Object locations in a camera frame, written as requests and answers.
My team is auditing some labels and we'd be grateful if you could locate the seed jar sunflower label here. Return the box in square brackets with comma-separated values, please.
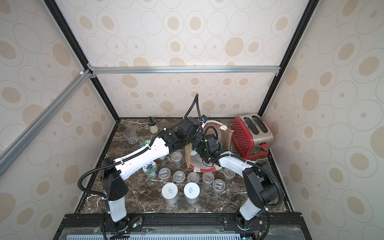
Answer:
[142, 140, 151, 147]

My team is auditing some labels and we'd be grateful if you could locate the small jar red label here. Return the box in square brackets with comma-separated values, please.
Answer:
[159, 168, 171, 182]

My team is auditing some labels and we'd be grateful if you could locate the horizontal aluminium rail back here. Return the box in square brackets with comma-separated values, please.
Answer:
[91, 66, 280, 74]

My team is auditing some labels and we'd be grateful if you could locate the seed jar green label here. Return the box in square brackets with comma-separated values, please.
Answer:
[171, 151, 183, 165]

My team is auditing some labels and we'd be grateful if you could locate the clear plastic cup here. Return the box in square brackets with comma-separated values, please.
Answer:
[123, 129, 138, 145]

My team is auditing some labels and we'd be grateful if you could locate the aluminium rail left wall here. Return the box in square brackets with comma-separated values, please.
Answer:
[1, 70, 91, 175]

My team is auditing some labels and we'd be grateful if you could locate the wide jar dark lid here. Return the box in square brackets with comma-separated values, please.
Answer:
[184, 183, 200, 204]

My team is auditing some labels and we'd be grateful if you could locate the wide jar purple flower label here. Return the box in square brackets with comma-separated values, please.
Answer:
[142, 161, 158, 179]

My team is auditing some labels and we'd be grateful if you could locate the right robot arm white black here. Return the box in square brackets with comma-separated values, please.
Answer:
[192, 135, 283, 228]

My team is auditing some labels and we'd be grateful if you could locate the seed jar yellow label back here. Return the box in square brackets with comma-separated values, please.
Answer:
[223, 168, 236, 181]

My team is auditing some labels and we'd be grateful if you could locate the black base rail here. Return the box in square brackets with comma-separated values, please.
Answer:
[54, 213, 311, 240]

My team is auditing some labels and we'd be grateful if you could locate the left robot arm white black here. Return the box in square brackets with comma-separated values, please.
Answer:
[78, 94, 203, 223]

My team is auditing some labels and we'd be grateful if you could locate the red burlap canvas bag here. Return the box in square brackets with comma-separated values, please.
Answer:
[185, 120, 233, 173]

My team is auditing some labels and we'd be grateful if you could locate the red silver toaster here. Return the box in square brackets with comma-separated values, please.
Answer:
[232, 114, 274, 160]

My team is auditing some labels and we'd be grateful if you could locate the wide jar white bottom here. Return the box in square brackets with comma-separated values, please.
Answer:
[162, 183, 179, 205]

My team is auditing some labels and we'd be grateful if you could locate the seed jar orange label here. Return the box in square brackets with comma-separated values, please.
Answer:
[173, 171, 186, 184]

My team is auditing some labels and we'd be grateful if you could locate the glass sugar jar black lid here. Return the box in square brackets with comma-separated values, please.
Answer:
[148, 117, 159, 134]

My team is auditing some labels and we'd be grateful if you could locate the seed jar red label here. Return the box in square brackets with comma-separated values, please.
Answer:
[202, 172, 215, 186]

